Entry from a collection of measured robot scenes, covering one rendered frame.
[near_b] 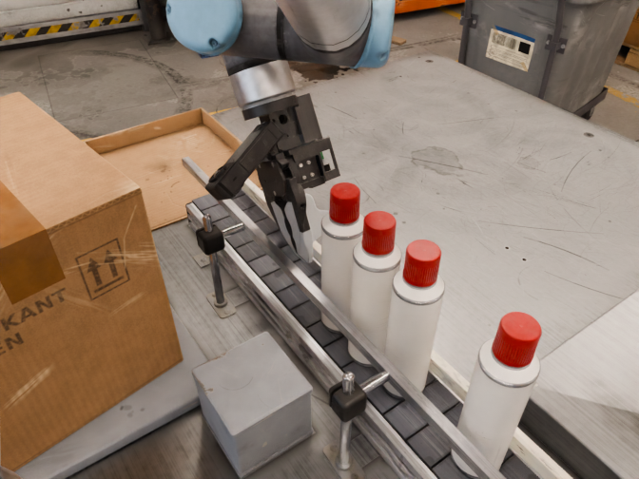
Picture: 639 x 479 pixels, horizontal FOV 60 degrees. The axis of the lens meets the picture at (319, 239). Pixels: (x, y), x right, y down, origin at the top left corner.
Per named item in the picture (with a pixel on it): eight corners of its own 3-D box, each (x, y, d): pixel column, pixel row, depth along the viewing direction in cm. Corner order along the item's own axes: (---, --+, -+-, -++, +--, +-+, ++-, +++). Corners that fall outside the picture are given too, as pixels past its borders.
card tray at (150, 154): (274, 185, 105) (273, 167, 103) (142, 235, 94) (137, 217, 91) (203, 123, 124) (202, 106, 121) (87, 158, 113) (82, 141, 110)
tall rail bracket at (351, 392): (391, 446, 64) (405, 356, 54) (340, 481, 61) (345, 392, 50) (374, 426, 66) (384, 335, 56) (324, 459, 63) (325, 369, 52)
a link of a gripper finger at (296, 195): (317, 229, 69) (296, 162, 67) (306, 234, 68) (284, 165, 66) (299, 227, 73) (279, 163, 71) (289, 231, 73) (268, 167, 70)
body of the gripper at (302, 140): (343, 181, 71) (317, 87, 68) (286, 203, 68) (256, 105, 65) (314, 182, 78) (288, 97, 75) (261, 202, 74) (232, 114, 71)
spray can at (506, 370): (512, 462, 57) (569, 331, 44) (476, 490, 55) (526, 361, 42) (474, 425, 61) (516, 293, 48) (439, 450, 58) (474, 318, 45)
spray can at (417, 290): (435, 386, 65) (464, 254, 52) (400, 408, 62) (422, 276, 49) (404, 356, 68) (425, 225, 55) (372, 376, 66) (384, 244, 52)
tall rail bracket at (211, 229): (260, 294, 83) (251, 205, 72) (216, 315, 80) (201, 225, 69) (249, 281, 85) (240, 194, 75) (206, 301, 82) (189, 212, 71)
